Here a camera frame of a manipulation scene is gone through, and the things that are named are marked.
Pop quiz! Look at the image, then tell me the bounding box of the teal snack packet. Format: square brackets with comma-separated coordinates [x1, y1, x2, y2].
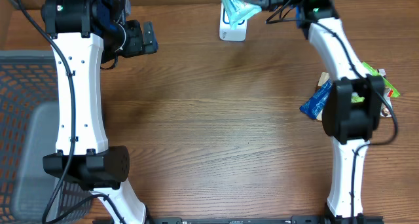
[221, 0, 262, 30]

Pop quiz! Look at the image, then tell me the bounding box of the blue oreo cookie packet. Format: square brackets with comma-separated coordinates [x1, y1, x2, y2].
[299, 80, 332, 120]

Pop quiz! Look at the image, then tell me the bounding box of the green snack packet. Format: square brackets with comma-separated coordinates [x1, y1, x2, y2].
[362, 62, 400, 103]

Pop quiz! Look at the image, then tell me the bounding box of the beige cookie snack bag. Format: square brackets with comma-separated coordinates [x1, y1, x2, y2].
[315, 68, 393, 121]

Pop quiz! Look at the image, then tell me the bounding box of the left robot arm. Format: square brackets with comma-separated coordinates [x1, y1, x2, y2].
[41, 0, 158, 223]

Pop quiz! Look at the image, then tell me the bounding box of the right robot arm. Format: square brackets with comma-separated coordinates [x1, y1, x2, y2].
[239, 0, 384, 223]

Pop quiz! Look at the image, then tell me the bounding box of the white barcode scanner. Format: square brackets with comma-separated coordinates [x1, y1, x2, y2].
[219, 5, 247, 42]

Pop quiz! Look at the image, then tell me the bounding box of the grey plastic shopping basket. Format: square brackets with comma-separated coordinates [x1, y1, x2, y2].
[0, 49, 96, 224]

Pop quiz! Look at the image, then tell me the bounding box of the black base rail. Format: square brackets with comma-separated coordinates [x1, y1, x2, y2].
[92, 215, 384, 224]

